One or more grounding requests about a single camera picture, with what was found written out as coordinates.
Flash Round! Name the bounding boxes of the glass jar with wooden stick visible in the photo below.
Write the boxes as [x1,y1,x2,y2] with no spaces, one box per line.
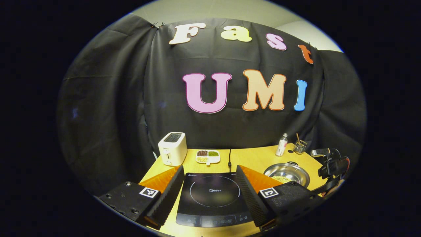
[293,133,308,155]

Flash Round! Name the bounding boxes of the clear bottle with white label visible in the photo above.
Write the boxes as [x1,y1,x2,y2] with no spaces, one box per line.
[276,133,288,157]

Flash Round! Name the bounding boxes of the steel pot with black handle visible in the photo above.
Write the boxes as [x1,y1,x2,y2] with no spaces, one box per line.
[263,161,310,189]

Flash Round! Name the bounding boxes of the white toaster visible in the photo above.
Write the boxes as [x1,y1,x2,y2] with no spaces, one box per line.
[158,132,188,166]

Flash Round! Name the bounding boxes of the black induction cooktop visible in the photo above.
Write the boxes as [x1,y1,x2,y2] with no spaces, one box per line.
[176,172,254,228]

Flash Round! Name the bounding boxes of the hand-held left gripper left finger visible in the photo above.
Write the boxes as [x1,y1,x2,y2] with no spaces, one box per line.
[98,166,185,231]

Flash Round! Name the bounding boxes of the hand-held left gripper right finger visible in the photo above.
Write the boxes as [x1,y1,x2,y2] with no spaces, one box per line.
[235,165,324,232]

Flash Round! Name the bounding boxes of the white divided dish of beans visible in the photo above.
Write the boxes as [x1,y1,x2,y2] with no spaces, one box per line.
[196,150,221,166]

